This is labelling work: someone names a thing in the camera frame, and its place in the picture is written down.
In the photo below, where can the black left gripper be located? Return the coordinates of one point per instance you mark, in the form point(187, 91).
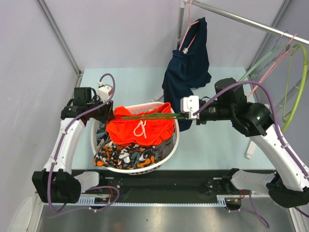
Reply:
point(107, 114)

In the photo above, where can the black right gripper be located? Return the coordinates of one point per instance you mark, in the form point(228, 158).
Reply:
point(201, 121)

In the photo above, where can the dark green hanger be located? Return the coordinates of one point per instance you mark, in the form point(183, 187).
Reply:
point(153, 116)

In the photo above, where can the orange mesh shorts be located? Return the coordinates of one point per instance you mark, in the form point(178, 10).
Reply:
point(126, 127)

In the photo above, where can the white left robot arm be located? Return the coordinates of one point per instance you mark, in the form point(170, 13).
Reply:
point(55, 183)

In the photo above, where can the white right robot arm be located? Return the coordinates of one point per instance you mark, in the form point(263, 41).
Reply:
point(288, 185)

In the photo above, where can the black shark print shorts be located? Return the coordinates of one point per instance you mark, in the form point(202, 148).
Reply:
point(101, 135)

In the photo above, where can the grey fabric shorts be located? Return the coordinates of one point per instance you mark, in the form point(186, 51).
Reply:
point(165, 147)

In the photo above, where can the navy blue shorts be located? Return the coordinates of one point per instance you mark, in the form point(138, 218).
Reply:
point(189, 66)

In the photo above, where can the orange camouflage shorts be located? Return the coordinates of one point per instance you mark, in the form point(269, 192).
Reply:
point(132, 156)

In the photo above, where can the lime green hanger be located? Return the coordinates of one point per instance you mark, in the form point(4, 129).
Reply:
point(297, 89)

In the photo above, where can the pink hanger on right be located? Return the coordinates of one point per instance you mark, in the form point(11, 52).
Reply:
point(284, 49)

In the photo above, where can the white plastic laundry basket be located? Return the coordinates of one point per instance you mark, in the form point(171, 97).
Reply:
point(135, 109)

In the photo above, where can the white rack foot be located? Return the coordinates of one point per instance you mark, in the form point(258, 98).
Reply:
point(250, 150)

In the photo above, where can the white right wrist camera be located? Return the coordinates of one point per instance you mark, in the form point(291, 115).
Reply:
point(189, 105)

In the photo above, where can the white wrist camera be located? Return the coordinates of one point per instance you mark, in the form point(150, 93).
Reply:
point(189, 105)
point(104, 91)

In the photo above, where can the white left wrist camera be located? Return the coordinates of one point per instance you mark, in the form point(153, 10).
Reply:
point(104, 91)

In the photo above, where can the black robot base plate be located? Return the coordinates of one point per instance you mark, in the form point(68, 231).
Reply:
point(204, 181)

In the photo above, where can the white slotted cable duct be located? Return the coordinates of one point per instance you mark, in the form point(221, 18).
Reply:
point(103, 200)

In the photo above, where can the metal clothes rack rail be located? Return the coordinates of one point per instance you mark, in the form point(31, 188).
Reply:
point(245, 21)

